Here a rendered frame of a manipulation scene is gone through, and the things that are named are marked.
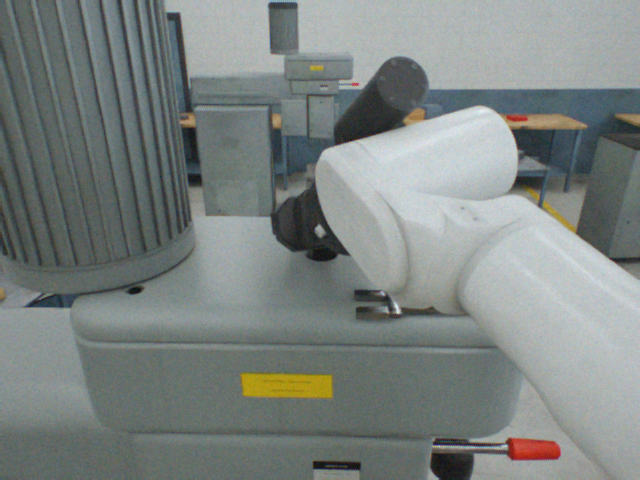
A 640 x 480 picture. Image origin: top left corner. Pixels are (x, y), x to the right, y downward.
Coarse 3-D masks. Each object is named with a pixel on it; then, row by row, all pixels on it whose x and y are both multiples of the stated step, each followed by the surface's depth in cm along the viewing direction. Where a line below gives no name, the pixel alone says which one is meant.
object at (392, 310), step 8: (360, 296) 46; (368, 296) 46; (376, 296) 46; (384, 296) 46; (392, 304) 45; (360, 312) 44; (368, 312) 44; (376, 312) 44; (384, 312) 44; (392, 312) 44; (400, 312) 44; (432, 312) 45
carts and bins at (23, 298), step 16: (528, 160) 478; (544, 176) 459; (544, 192) 464; (0, 288) 245; (16, 288) 256; (0, 304) 242; (16, 304) 242; (32, 304) 281; (48, 304) 288; (64, 304) 269
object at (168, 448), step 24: (168, 432) 53; (144, 456) 54; (168, 456) 54; (192, 456) 54; (216, 456) 53; (240, 456) 53; (264, 456) 53; (288, 456) 53; (312, 456) 53; (336, 456) 53; (360, 456) 53; (384, 456) 53; (408, 456) 53
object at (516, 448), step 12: (432, 444) 54; (444, 444) 54; (456, 444) 54; (468, 444) 54; (480, 444) 54; (492, 444) 54; (504, 444) 54; (516, 444) 54; (528, 444) 54; (540, 444) 54; (552, 444) 54; (516, 456) 53; (528, 456) 53; (540, 456) 53; (552, 456) 53
